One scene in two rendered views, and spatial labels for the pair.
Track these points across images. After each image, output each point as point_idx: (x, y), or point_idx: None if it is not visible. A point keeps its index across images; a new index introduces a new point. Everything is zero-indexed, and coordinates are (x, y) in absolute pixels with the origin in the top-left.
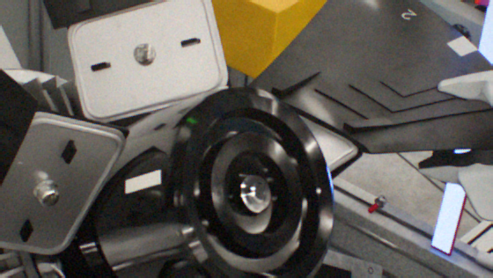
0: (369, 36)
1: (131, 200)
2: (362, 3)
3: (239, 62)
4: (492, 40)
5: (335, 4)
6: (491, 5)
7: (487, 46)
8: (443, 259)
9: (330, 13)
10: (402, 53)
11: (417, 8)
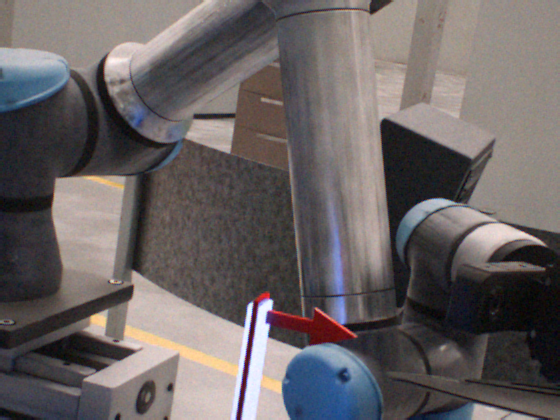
0: (556, 400)
1: None
2: (487, 394)
3: None
4: (253, 405)
5: (525, 408)
6: (257, 359)
7: (249, 419)
8: None
9: (554, 414)
10: (549, 390)
11: (412, 374)
